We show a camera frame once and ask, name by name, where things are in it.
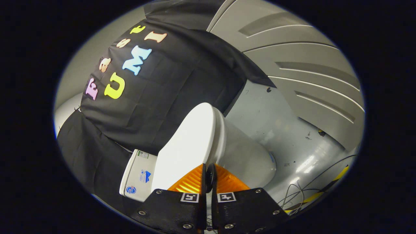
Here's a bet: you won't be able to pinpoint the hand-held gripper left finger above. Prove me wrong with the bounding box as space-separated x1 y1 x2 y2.
130 163 207 234

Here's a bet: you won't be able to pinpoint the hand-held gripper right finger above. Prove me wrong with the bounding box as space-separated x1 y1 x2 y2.
207 163 288 234

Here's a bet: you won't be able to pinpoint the white toilet lid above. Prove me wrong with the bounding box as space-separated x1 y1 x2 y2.
151 102 217 192

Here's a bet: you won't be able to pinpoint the white toilet tank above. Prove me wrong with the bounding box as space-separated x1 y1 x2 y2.
119 149 158 202

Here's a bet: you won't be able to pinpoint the white toilet bowl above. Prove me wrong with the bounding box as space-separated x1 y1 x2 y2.
208 109 277 189

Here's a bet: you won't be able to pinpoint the yellow black floor tape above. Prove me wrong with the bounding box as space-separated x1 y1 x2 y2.
284 165 350 214

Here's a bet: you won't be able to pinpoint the black backdrop cloth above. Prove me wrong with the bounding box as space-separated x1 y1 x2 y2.
56 0 277 208

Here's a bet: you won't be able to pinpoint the thin dark floor cables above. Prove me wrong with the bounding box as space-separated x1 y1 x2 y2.
277 154 358 215

